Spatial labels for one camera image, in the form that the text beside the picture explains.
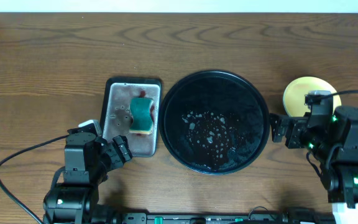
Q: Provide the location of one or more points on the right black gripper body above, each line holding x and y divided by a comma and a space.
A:
298, 124

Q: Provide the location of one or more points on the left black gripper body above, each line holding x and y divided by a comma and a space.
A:
112, 160

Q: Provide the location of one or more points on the yellow plate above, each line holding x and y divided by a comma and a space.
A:
295, 92

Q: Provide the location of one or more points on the green yellow sponge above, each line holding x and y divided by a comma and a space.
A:
142, 120

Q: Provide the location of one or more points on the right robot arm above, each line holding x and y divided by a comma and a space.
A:
331, 136

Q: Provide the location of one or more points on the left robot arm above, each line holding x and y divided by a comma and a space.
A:
74, 193

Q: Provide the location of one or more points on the rectangular black soapy tray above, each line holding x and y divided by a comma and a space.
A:
116, 117

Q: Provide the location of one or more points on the round black tray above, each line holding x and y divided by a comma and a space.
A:
214, 122

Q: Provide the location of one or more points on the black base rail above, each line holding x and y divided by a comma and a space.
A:
259, 214

